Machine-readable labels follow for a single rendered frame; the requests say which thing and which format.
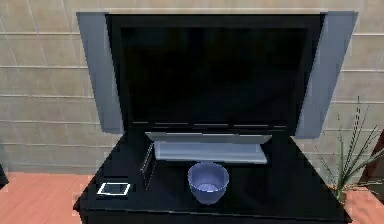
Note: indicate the black phone with white rim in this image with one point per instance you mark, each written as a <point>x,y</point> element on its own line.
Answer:
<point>114,189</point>

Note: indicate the dark brown furniture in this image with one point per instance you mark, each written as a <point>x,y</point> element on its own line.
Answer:
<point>376,166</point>

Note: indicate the blue bowl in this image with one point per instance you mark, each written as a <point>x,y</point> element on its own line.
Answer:
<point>208,183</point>

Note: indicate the black flat television set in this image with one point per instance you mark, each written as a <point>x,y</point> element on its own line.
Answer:
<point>213,76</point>

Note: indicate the black television stand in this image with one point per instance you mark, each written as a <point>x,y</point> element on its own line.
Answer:
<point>286,186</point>

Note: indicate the green spiky house plant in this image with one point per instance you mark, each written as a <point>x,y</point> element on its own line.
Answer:
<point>350,160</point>

